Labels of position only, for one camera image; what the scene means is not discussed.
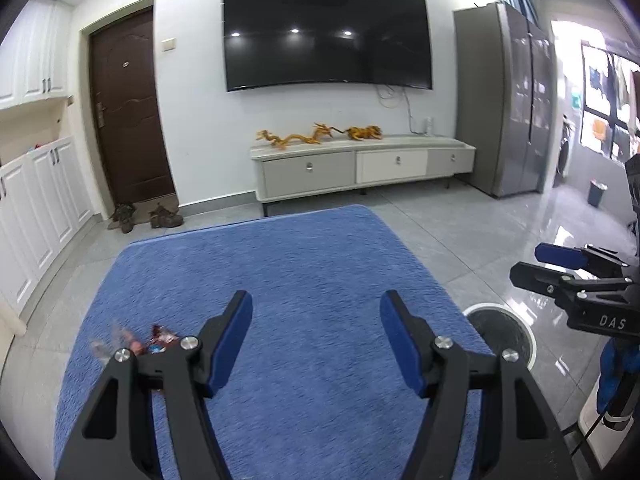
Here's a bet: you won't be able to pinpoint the clear wrapper with red contents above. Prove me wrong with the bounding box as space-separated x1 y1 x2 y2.
90 322 179 364

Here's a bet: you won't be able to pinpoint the round white-rimmed trash bin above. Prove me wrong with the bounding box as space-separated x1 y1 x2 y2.
463 302 538 370

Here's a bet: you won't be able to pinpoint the small blue-grey waste bin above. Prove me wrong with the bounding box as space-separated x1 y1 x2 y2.
587 180 608 208

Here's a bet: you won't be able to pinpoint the white washing machine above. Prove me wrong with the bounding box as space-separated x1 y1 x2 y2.
553 115 575 188

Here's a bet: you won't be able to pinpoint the grey double-door refrigerator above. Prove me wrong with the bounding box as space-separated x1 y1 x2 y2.
454 2 553 198

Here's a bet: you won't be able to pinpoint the white router on cabinet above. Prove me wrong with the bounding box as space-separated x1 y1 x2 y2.
424 117 434 136

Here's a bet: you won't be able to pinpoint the blue fluffy table cloth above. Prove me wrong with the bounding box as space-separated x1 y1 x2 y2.
54 206 486 479

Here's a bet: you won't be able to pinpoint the brown shoe left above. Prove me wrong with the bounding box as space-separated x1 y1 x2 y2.
111 203 136 234

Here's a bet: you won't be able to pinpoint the golden tiger figurine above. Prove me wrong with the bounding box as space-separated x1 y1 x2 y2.
343 126 383 141

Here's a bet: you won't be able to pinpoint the golden dragon figurine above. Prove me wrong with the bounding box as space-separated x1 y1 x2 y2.
256 122 343 150

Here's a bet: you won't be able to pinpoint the white low TV cabinet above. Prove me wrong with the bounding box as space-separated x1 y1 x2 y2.
250 136 476 212

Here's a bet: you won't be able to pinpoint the dark brown entrance door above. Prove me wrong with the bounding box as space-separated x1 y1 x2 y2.
89 8 175 205

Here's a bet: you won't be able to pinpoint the white upper cabinets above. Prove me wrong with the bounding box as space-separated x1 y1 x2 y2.
0 0 72 110

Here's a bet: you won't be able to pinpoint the large black wall television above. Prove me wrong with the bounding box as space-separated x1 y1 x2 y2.
222 0 433 91

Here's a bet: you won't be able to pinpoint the white wall switch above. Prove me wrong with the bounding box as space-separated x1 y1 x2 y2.
160 38 177 52

